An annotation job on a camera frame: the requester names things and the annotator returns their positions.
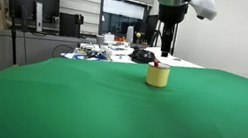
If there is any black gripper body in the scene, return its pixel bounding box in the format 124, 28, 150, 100
153, 0, 191, 40

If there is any red capped marker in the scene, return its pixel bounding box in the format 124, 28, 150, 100
152, 59, 162, 69

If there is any yellow mug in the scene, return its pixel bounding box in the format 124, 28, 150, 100
144, 60, 172, 89

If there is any white table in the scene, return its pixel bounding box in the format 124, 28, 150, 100
59, 31, 207, 82

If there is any black side monitor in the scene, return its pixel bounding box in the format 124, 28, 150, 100
141, 12, 160, 48

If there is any white cylinder speaker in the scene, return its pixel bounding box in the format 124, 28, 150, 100
124, 25, 136, 45

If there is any white box clutter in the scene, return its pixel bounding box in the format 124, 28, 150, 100
99, 42, 136, 64

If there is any white small appliance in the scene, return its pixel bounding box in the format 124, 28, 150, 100
101, 31, 117, 47

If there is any green table cloth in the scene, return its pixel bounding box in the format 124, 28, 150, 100
0, 32, 248, 138

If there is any blue white plastic bag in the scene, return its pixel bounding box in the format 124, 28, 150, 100
59, 49, 102, 65

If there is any black computer box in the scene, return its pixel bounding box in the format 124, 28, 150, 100
56, 11, 86, 40

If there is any black Dell monitor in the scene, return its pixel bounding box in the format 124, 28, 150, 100
1, 0, 66, 38

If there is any black stand pole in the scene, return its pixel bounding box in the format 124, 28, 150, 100
0, 0, 28, 66

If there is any black frame pole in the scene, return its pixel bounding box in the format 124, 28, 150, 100
91, 0, 185, 57

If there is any black camera tripod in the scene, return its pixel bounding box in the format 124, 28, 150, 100
149, 16, 167, 49

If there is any black coiled cable bundle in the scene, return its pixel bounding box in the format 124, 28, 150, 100
129, 46, 157, 67

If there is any large wall display screen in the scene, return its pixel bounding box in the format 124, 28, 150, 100
94, 0, 152, 45

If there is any black loose cable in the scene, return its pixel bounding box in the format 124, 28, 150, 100
51, 42, 75, 61

